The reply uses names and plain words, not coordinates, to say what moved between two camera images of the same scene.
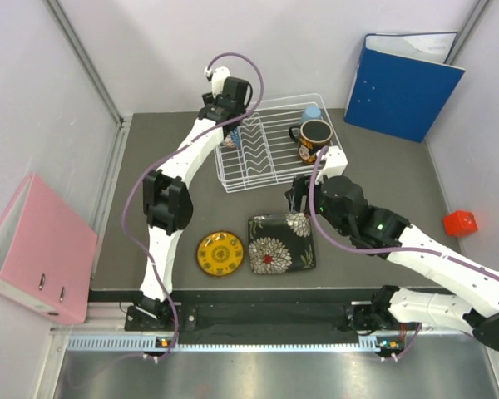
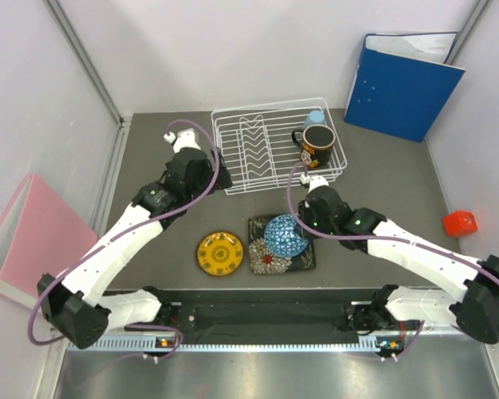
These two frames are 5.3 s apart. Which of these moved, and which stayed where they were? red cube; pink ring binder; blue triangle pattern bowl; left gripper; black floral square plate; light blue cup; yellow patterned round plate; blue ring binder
Moved: left gripper; light blue cup; blue triangle pattern bowl
Stayed: pink ring binder; yellow patterned round plate; red cube; black floral square plate; blue ring binder
